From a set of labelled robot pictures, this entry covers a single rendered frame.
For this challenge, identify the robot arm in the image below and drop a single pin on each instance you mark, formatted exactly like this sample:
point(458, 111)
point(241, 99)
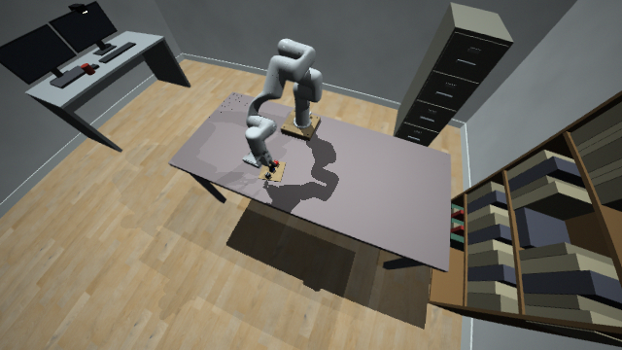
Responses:
point(308, 85)

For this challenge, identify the tan square mat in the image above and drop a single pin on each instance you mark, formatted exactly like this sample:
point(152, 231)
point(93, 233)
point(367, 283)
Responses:
point(276, 175)

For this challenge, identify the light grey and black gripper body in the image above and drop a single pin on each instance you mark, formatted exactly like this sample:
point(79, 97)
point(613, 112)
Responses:
point(265, 159)

